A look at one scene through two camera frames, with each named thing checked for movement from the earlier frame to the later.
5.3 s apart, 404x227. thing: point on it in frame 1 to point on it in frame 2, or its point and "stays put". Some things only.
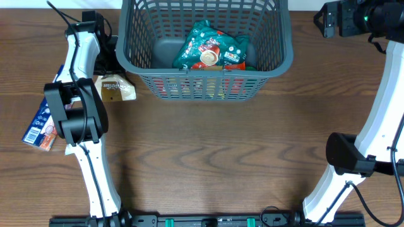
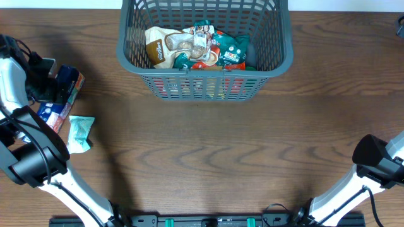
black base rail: x=208 y=220 stays put
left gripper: x=118 y=69 to x=52 y=94
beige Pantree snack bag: x=115 y=87 to x=162 y=44
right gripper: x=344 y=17 to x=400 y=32
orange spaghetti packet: x=231 y=66 stays put
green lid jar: x=249 y=68 stays put
